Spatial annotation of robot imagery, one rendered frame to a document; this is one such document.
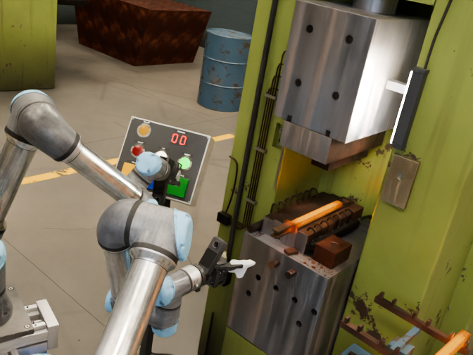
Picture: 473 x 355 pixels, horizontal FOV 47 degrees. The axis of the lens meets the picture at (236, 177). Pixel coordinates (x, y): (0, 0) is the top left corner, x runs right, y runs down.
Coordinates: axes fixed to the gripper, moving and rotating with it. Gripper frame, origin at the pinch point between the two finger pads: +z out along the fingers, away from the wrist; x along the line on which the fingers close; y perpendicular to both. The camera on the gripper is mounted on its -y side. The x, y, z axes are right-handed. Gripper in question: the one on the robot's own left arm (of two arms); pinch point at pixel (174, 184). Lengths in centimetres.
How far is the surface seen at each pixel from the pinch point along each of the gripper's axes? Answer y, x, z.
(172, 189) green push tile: -1.6, 1.6, 4.5
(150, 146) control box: 12.3, 15.5, 5.2
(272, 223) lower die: -3.8, -39.3, 6.2
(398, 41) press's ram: 63, -66, -23
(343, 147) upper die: 27, -57, -9
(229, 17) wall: 354, 203, 687
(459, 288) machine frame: -7, -116, 40
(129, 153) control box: 7.4, 23.1, 5.2
